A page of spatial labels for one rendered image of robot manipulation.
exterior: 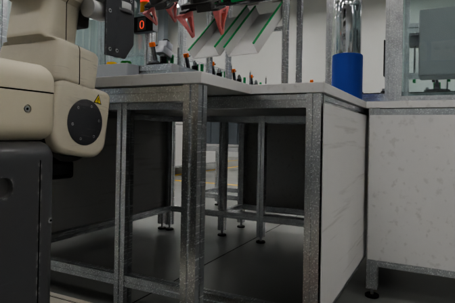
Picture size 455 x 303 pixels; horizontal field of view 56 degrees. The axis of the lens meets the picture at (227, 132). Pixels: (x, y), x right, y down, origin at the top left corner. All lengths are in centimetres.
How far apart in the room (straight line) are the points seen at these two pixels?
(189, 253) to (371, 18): 1164
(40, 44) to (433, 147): 152
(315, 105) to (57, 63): 71
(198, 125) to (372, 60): 1128
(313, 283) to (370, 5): 1154
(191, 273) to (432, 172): 117
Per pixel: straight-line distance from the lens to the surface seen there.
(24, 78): 72
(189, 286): 115
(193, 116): 108
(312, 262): 132
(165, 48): 182
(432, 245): 200
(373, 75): 1219
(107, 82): 124
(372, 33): 1240
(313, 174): 128
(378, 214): 199
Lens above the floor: 70
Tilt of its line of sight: level
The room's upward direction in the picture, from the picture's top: 1 degrees clockwise
